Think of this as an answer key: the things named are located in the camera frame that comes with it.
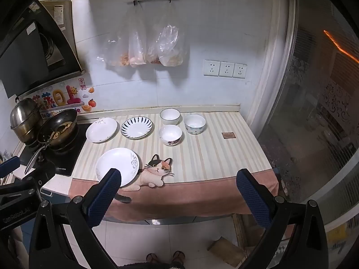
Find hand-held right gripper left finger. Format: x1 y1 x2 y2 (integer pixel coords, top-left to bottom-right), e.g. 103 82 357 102
29 168 132 269

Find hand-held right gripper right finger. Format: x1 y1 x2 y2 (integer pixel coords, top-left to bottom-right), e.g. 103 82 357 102
236 169 329 269

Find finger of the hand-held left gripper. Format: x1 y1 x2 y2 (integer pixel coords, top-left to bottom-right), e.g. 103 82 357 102
0 156 21 179
22 163 57 195

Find white bowl dotted outside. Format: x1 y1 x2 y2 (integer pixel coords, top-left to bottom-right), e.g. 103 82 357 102
184 114 207 135

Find black induction cooktop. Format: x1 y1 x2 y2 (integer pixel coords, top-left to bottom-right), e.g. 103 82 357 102
19 122 94 178

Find white plate grey flower print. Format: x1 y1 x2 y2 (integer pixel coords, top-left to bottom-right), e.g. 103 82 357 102
95 147 140 189

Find stainless steel pot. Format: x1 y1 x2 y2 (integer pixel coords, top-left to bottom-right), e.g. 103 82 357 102
10 97 46 144

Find black wok with food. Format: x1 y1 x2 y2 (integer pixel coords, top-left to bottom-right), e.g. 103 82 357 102
25 108 79 175

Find wooden block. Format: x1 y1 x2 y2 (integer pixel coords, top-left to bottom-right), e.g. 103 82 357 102
207 236 246 268

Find striped tablecloth with cat print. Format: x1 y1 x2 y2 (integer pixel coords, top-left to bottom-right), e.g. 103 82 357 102
68 111 280 224

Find white plate small flower print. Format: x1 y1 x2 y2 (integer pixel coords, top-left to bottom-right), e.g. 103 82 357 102
85 117 118 143

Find white plate blue stripes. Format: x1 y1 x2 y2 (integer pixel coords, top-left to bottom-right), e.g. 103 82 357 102
120 115 154 140

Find person's right foot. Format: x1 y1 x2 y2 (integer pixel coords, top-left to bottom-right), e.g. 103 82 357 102
171 250 186 264

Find white bowl printed outside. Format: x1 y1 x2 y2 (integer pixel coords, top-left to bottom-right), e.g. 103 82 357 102
158 124 183 146

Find white bowl dark rim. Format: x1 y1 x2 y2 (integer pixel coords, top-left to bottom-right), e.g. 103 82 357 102
160 108 181 126

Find black range hood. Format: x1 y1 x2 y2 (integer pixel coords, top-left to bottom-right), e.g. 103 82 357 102
0 0 85 99

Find glass sliding door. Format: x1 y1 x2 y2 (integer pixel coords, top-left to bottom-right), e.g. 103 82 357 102
247 0 359 258

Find clear plastic bag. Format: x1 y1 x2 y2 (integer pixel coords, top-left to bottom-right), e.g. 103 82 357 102
96 8 132 68
147 2 188 68
127 5 148 68

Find white wall socket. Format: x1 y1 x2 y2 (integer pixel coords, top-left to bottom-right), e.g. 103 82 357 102
232 62 247 79
219 61 235 78
204 59 220 77

